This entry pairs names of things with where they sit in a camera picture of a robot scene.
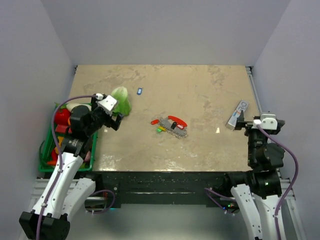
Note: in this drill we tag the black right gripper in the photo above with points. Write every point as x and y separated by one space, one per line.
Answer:
247 125

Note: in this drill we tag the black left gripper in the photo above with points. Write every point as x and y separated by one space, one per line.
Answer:
114 124

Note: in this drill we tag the blue key tag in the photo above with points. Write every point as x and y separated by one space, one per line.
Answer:
139 91

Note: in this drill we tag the key bunch with red carabiner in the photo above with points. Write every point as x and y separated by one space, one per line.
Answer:
172 125

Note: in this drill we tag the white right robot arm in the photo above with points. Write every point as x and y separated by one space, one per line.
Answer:
258 191

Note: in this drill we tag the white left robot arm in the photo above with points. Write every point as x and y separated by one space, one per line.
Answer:
50 218

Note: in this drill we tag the green lettuce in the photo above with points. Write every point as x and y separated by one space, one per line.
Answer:
122 96

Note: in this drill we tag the white toy radish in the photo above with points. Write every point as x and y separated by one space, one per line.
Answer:
71 106

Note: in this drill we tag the pink toy onion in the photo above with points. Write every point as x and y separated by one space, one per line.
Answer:
87 157

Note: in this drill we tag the red toy tomato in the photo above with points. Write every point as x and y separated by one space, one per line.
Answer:
62 117

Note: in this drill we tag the red box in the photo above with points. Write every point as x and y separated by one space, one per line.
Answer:
63 129

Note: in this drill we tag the yellow toy pepper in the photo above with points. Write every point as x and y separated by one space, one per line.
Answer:
60 140

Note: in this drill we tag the green plastic basket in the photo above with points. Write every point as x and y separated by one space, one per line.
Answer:
47 150

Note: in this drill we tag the red toy chili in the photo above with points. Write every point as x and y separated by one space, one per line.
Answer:
54 155

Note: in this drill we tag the orange toy carrot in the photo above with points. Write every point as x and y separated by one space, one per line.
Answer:
52 163

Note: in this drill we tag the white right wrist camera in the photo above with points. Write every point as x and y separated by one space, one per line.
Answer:
267 121

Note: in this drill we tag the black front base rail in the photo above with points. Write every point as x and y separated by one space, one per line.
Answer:
161 188

